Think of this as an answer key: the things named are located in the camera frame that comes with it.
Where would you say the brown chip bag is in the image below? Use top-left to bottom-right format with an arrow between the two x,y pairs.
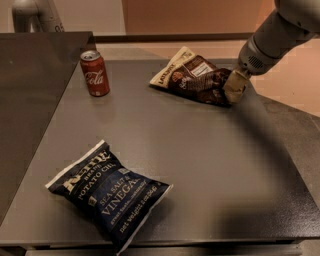
150,47 -> 231,107

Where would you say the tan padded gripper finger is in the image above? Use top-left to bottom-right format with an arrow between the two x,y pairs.
222,70 -> 248,104

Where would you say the red cola can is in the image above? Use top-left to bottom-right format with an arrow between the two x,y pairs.
80,50 -> 110,97

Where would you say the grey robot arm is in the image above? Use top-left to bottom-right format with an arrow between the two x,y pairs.
12,0 -> 319,104

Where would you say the dark blue chip bag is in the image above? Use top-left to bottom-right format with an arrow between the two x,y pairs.
46,141 -> 171,253

